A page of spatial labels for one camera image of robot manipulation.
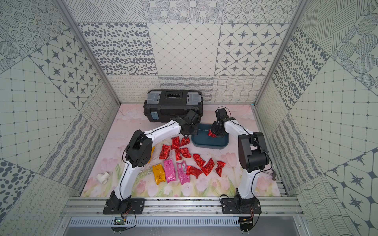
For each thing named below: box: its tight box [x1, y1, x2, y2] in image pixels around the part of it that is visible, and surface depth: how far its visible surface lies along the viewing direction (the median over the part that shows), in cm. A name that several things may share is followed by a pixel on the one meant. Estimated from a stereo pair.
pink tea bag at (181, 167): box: [176, 160, 191, 186], surface depth 85 cm
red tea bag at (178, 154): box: [175, 148, 183, 161], surface depth 92 cm
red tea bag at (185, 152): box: [180, 147, 192, 159], surface depth 92 cm
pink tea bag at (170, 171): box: [163, 158, 177, 184], surface depth 85 cm
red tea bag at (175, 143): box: [171, 136, 181, 150], surface depth 97 cm
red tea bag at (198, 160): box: [192, 153, 206, 168], surface depth 90 cm
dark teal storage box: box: [191, 123, 229, 149], surface depth 100 cm
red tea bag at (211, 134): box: [207, 128, 219, 139], surface depth 100 cm
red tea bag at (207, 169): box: [200, 157, 215, 177], surface depth 87 cm
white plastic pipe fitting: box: [95, 171, 111, 185], surface depth 83 cm
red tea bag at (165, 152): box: [158, 144, 171, 160], surface depth 92 cm
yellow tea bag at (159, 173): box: [152, 163, 166, 186], surface depth 85 cm
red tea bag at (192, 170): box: [186, 165, 203, 180], surface depth 85 cm
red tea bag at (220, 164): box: [215, 160, 226, 178], surface depth 87 cm
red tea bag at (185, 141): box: [180, 136, 191, 147], surface depth 97 cm
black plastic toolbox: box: [143, 89, 203, 123], surface depth 101 cm
